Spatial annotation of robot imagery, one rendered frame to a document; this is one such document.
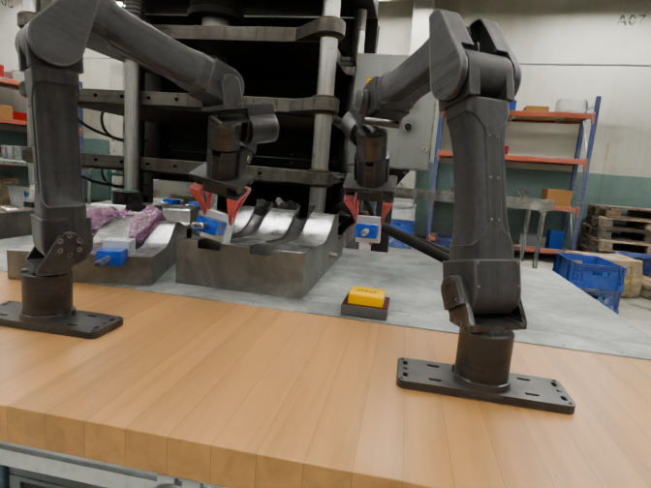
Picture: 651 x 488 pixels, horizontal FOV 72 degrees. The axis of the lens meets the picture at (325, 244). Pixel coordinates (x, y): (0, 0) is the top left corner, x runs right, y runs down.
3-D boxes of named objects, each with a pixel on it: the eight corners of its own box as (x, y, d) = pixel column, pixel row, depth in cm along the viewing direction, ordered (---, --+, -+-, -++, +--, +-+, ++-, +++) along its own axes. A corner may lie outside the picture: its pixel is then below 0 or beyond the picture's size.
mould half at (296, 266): (300, 299, 85) (306, 228, 83) (175, 283, 89) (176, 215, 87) (342, 255, 133) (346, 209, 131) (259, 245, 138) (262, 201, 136)
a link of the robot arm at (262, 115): (258, 141, 89) (251, 77, 85) (284, 141, 83) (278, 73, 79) (205, 148, 82) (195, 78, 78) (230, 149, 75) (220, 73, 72)
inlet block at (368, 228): (375, 249, 83) (378, 220, 83) (349, 246, 84) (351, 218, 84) (380, 241, 96) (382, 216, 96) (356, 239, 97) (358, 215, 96)
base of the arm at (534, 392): (403, 306, 58) (402, 323, 52) (567, 326, 55) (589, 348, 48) (397, 363, 60) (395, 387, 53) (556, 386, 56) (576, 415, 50)
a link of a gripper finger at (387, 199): (360, 213, 97) (360, 175, 92) (393, 216, 96) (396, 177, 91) (356, 230, 92) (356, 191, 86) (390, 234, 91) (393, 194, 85)
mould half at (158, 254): (151, 285, 86) (152, 228, 85) (7, 278, 83) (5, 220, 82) (197, 242, 135) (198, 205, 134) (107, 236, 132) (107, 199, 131)
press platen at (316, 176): (335, 223, 154) (340, 170, 152) (15, 191, 177) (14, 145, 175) (362, 206, 235) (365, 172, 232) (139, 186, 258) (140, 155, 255)
